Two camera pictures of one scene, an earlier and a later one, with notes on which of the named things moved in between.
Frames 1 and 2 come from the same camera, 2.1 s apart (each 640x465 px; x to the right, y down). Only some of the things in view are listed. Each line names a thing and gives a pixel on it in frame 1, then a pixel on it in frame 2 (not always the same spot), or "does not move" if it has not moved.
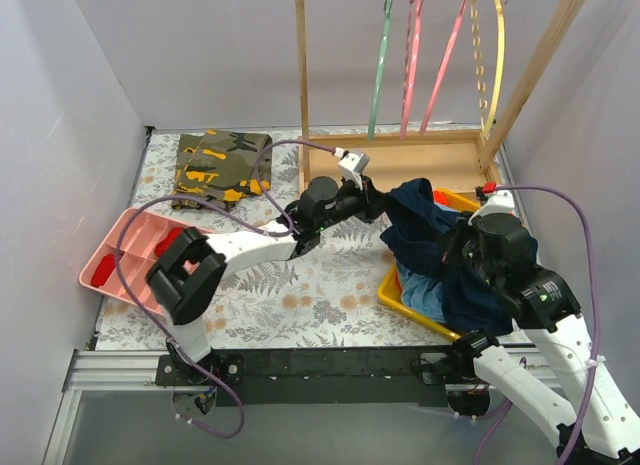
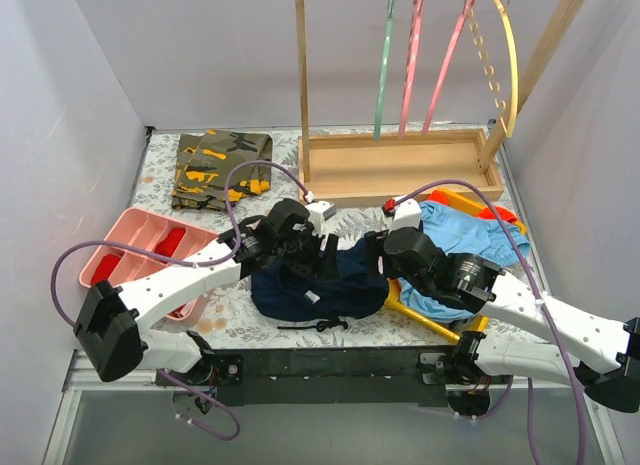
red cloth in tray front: [103, 270] does not move
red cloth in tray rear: [163, 246] does not move
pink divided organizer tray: [146, 239] does not move
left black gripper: [372, 201] -> [327, 255]
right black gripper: [454, 242] -> [376, 252]
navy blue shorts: [417, 229] -> [358, 290]
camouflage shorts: [221, 166] does not move
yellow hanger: [500, 75] -> [515, 92]
